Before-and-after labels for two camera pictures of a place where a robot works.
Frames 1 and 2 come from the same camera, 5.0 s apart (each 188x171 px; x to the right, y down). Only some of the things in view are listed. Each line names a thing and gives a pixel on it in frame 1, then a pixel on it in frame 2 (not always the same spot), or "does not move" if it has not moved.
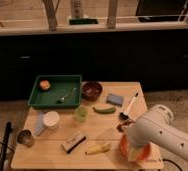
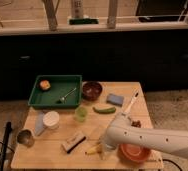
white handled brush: [135, 98] does not move
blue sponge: [114, 99] does not move
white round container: [51, 119] does not move
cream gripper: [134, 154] to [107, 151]
